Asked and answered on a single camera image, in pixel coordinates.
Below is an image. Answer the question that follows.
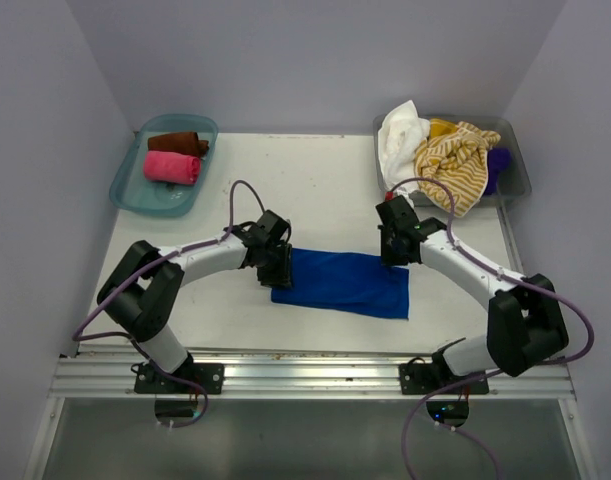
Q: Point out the blue towel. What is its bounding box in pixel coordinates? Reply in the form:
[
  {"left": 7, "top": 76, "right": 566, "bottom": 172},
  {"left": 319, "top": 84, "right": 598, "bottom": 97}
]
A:
[{"left": 271, "top": 249, "right": 409, "bottom": 320}]

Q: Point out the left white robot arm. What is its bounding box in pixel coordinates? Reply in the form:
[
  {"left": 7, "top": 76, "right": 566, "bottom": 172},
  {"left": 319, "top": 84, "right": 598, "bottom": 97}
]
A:
[{"left": 97, "top": 210, "right": 292, "bottom": 393}]

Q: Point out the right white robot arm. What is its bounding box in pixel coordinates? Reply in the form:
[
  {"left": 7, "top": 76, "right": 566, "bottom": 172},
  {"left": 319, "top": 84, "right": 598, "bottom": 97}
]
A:
[{"left": 376, "top": 197, "right": 569, "bottom": 393}]

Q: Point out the yellow white striped towel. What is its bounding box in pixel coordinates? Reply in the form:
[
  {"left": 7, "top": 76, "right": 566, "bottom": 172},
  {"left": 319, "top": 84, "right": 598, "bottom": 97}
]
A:
[{"left": 415, "top": 121, "right": 501, "bottom": 217}]

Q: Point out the mustard yellow towel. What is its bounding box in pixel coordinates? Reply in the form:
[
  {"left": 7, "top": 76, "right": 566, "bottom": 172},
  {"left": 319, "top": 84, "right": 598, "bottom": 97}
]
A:
[{"left": 429, "top": 118, "right": 458, "bottom": 141}]

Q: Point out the purple towel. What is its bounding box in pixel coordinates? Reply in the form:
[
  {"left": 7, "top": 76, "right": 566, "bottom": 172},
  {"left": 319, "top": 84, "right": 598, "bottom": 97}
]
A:
[{"left": 482, "top": 148, "right": 512, "bottom": 197}]

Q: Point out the grey plastic bin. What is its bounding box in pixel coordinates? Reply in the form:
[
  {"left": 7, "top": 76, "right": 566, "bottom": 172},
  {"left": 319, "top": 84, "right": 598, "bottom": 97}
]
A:
[{"left": 372, "top": 113, "right": 532, "bottom": 208}]

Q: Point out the pink rolled towel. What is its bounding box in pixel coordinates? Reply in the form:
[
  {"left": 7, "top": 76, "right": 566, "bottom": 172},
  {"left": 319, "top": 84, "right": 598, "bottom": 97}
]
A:
[{"left": 143, "top": 151, "right": 201, "bottom": 185}]

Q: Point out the brown rolled towel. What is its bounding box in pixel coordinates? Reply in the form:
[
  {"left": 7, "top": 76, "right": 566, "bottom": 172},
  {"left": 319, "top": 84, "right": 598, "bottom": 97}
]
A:
[{"left": 147, "top": 131, "right": 210, "bottom": 157}]

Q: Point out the teal plastic tray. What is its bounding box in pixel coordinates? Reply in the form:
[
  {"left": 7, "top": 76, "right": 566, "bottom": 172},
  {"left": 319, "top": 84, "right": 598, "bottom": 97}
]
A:
[{"left": 109, "top": 114, "right": 219, "bottom": 218}]

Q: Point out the aluminium mounting rail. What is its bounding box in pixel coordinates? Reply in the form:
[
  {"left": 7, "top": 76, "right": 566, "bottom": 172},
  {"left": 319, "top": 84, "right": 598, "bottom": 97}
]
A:
[{"left": 48, "top": 344, "right": 575, "bottom": 400}]

